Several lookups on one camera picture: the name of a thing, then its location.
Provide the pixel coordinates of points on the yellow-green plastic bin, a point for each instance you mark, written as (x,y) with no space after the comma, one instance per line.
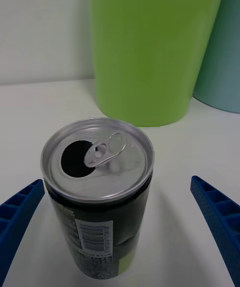
(150,42)

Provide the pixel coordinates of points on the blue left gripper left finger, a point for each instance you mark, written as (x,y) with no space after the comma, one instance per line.
(17,214)

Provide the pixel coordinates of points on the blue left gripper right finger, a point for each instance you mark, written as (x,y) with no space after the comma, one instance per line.
(220,214)

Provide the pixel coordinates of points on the black drink can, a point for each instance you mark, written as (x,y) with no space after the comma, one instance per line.
(100,212)

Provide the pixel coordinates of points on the pale blue plastic bin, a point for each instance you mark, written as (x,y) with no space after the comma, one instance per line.
(222,79)

